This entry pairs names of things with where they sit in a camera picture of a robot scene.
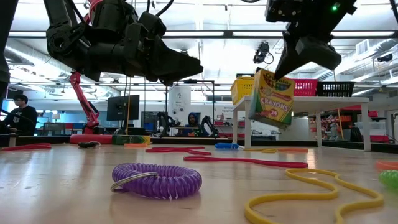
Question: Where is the black coil wristband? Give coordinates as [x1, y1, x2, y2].
[77, 141, 102, 149]

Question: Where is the yellow plastic basket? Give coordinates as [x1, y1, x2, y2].
[230, 77, 256, 106]

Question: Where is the green coil wristband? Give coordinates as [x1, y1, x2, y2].
[378, 170, 398, 190]

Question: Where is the black overhead light beam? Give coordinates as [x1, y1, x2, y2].
[9, 29, 396, 40]

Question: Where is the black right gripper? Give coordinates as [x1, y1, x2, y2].
[274, 23, 343, 80]

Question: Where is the red storage shelf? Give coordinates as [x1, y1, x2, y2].
[309, 105, 391, 141]

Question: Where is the black camera with cable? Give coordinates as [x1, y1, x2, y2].
[252, 40, 275, 65]

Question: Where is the red desk lamp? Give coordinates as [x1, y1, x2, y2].
[70, 0, 113, 144]

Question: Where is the black office chair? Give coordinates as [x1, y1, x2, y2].
[348, 123, 363, 141]

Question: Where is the yellow rubber band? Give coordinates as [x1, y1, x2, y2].
[244, 167, 385, 224]
[242, 147, 279, 154]

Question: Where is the white metal shelf riser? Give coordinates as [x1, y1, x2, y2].
[232, 95, 371, 152]

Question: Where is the purple coil keyring wristband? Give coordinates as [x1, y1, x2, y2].
[110, 163, 203, 200]

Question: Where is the black plastic basket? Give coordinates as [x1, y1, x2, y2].
[315, 81, 356, 98]

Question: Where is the person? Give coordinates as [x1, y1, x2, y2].
[0, 94, 39, 136]
[178, 111, 203, 138]

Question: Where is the black computer monitor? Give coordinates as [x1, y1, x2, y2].
[106, 95, 141, 122]

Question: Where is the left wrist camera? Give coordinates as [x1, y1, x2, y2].
[138, 11, 167, 40]

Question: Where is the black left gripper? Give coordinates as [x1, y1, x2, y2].
[82, 23, 205, 87]

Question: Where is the blue coil wristband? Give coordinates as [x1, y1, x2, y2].
[214, 142, 240, 150]

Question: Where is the red plastic basket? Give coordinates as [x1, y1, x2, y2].
[292, 78, 319, 97]

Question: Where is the black table edge rail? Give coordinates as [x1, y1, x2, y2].
[0, 134, 398, 154]

